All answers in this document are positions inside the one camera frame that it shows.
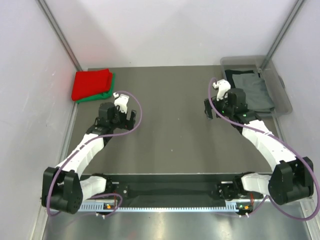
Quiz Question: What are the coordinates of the grey t shirt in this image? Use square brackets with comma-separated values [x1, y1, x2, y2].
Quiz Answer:
[233, 75, 275, 112]

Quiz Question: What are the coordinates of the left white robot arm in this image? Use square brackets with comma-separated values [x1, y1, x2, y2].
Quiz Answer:
[41, 102, 139, 216]

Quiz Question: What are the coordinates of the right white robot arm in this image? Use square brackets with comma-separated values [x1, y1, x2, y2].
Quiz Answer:
[204, 85, 314, 205]

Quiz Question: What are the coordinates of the green folded t shirt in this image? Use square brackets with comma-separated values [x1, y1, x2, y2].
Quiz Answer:
[75, 73, 116, 104]

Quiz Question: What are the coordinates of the black t shirt in bin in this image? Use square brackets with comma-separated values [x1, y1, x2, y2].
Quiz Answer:
[224, 69, 261, 88]

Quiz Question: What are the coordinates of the clear plastic bin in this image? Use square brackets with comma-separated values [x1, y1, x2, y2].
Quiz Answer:
[220, 55, 293, 116]

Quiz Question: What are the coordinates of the red folded t shirt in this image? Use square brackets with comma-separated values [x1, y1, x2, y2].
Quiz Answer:
[71, 69, 113, 101]

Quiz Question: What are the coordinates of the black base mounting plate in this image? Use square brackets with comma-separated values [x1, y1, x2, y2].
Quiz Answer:
[82, 173, 266, 203]

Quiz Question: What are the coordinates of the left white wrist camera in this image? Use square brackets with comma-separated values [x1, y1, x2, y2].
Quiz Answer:
[113, 92, 130, 114]

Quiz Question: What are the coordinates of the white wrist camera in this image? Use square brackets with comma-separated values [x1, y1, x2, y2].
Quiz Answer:
[113, 92, 130, 114]
[212, 79, 231, 101]

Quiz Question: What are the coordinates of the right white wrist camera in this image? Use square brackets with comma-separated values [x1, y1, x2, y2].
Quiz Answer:
[212, 79, 231, 101]

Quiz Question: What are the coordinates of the right aluminium frame post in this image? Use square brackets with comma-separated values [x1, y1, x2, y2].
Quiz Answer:
[258, 0, 306, 72]

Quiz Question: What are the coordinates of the aluminium frame post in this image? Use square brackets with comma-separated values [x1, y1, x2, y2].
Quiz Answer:
[35, 0, 83, 71]
[258, 0, 306, 72]

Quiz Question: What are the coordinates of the slotted grey cable duct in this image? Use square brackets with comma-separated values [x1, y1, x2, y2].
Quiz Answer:
[78, 200, 253, 213]

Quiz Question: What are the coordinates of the aluminium front rail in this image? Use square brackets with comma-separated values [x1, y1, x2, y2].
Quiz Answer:
[298, 194, 320, 240]

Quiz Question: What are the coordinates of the left aluminium frame post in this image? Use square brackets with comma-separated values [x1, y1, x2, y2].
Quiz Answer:
[35, 0, 83, 71]

